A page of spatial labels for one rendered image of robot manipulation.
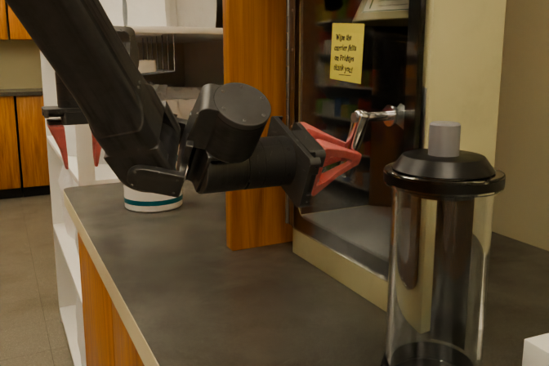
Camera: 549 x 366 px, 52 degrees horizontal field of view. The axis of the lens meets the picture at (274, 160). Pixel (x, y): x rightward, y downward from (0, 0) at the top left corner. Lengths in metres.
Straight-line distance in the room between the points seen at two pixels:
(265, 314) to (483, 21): 0.45
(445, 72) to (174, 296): 0.47
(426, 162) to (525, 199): 0.64
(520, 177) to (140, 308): 0.72
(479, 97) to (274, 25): 0.39
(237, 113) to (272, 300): 0.34
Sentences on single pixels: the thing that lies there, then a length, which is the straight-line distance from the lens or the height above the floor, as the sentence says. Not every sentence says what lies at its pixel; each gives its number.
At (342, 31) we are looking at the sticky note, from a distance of 0.77.
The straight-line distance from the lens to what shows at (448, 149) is 0.52.
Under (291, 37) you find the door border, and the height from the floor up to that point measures 1.30.
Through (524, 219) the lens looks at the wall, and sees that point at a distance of 1.15.
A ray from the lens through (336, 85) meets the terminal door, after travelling 0.78.
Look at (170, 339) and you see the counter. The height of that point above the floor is 0.94.
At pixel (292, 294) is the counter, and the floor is 0.94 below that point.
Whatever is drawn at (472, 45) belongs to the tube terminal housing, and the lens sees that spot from 0.69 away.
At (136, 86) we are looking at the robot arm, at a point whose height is 1.24.
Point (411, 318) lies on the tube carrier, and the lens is 0.54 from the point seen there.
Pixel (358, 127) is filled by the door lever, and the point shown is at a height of 1.19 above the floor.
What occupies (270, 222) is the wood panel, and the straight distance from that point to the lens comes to 0.99.
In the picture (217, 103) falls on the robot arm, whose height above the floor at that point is 1.23.
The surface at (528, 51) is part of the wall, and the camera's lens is 1.12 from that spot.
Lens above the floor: 1.27
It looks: 10 degrees down
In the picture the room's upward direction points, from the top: straight up
